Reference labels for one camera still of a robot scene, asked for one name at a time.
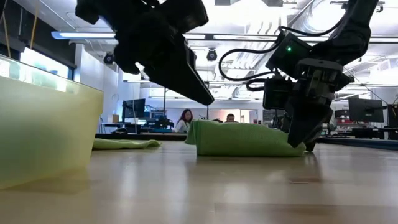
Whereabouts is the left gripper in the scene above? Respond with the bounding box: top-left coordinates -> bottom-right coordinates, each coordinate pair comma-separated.
124,18 -> 215,106

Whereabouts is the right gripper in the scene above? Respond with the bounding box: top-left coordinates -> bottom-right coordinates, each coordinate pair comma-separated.
287,58 -> 354,152

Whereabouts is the green microfiber towel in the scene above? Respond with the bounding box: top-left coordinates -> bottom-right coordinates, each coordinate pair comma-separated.
185,119 -> 307,157

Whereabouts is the lime yellow-green microfiber towel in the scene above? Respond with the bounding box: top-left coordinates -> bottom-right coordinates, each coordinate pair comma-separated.
92,138 -> 162,151

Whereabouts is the yellow translucent plastic basket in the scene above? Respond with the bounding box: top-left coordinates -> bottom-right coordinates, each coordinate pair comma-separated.
0,54 -> 105,190

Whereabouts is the black computer monitor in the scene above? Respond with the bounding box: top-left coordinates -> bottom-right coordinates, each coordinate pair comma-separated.
121,98 -> 146,119
348,98 -> 385,123
387,104 -> 398,128

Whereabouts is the black office desk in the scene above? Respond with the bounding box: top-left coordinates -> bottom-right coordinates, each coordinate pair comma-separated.
351,126 -> 398,141

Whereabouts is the black background station frame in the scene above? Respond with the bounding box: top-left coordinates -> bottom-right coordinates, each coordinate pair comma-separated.
162,80 -> 210,121

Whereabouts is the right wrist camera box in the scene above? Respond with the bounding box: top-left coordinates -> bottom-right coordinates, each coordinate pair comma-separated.
262,77 -> 294,110

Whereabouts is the yellow power cable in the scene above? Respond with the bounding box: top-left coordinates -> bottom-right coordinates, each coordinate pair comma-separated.
29,5 -> 40,50

